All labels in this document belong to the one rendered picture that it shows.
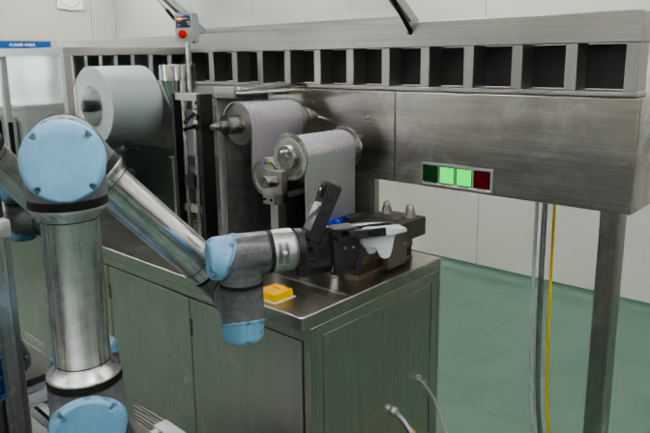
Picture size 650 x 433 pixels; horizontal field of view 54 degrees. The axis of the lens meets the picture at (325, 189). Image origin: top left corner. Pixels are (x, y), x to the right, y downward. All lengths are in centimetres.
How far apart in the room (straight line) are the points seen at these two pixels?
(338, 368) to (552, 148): 85
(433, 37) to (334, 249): 105
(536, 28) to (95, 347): 137
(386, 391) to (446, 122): 85
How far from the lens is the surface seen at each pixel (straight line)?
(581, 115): 181
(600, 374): 216
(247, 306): 110
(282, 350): 178
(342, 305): 176
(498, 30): 191
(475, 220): 472
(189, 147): 219
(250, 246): 107
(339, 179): 205
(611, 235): 201
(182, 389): 225
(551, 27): 185
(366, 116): 217
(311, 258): 113
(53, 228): 102
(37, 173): 97
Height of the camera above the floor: 155
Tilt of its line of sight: 12 degrees down
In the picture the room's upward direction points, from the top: 1 degrees counter-clockwise
